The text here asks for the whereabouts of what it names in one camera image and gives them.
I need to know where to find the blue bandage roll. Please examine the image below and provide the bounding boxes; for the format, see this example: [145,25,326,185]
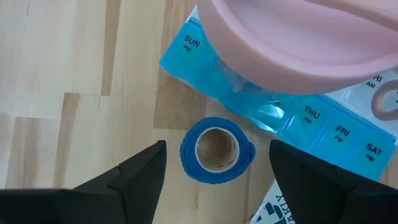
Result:
[179,116,256,185]

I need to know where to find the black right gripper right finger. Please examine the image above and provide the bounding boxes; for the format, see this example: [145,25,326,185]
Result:
[269,139,398,224]

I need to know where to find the clear cup with pink lid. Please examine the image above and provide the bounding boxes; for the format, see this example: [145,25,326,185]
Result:
[197,0,398,122]

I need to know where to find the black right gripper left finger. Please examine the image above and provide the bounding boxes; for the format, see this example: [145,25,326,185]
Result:
[0,139,167,224]

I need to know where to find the white printed wipes packet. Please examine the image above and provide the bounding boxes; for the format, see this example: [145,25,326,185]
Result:
[248,179,296,224]

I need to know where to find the blue white weekly pill organizer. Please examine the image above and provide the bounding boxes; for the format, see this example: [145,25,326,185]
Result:
[159,6,398,182]

